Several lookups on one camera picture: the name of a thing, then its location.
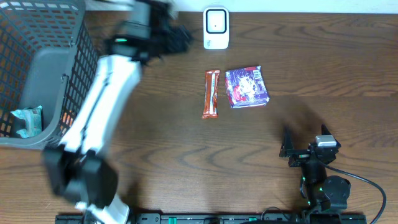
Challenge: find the teal snack packet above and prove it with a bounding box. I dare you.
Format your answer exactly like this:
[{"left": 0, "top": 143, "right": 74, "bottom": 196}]
[{"left": 11, "top": 106, "right": 42, "bottom": 139}]

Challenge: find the dark grey plastic mesh basket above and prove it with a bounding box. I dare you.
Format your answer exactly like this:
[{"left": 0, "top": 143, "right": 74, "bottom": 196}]
[{"left": 1, "top": 0, "right": 98, "bottom": 150}]

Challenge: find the purple snack packet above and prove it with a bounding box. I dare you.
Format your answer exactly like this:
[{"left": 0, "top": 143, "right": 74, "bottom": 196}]
[{"left": 225, "top": 65, "right": 270, "bottom": 108}]

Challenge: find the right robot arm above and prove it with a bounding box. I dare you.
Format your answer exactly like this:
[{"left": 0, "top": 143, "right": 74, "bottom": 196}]
[{"left": 279, "top": 124, "right": 351, "bottom": 223}]

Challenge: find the white barcode scanner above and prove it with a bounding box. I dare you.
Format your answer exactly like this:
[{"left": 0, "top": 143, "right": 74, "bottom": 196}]
[{"left": 203, "top": 7, "right": 229, "bottom": 50}]

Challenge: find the orange-red snack bar wrapper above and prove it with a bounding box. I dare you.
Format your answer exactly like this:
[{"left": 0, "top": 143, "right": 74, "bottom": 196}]
[{"left": 202, "top": 70, "right": 220, "bottom": 119}]

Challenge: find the small orange snack packet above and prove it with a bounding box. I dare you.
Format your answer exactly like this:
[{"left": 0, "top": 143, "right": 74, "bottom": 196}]
[{"left": 60, "top": 110, "right": 76, "bottom": 134}]

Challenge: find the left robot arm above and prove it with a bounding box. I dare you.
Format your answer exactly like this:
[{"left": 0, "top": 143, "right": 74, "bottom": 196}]
[{"left": 43, "top": 1, "right": 193, "bottom": 223}]

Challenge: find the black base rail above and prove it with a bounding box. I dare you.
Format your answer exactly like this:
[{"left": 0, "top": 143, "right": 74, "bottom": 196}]
[{"left": 55, "top": 212, "right": 368, "bottom": 224}]

